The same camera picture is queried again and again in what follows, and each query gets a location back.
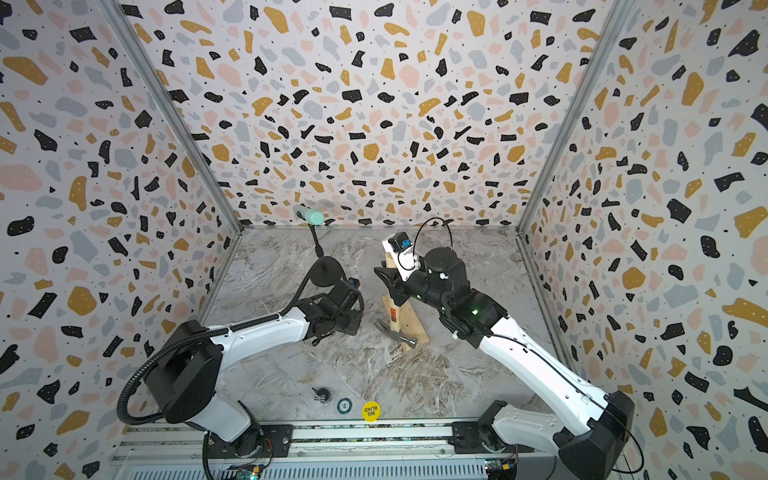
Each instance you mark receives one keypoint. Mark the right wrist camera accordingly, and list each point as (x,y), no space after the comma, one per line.
(399,254)

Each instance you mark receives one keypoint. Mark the black microphone stand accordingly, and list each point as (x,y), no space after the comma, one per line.
(327,270)

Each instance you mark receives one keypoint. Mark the green ring sticker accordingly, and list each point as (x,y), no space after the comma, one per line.
(344,406)

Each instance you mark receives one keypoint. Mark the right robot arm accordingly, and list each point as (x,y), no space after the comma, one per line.
(587,429)

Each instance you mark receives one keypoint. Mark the yellow round sticker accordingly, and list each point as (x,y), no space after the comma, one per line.
(371,411)

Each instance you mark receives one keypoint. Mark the small dark clip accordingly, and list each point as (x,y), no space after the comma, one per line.
(322,395)

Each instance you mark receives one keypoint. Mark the wooden block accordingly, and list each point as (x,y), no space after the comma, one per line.
(403,325)

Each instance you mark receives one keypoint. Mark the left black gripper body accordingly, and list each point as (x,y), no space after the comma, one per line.
(350,323)

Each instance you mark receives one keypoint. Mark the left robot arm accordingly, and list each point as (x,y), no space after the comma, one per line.
(183,382)

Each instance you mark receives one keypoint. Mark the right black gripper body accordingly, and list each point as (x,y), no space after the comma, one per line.
(427,289)

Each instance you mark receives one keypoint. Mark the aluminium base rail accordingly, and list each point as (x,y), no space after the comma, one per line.
(391,449)

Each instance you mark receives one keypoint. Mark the wooden handle claw hammer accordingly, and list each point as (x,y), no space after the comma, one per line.
(399,299)

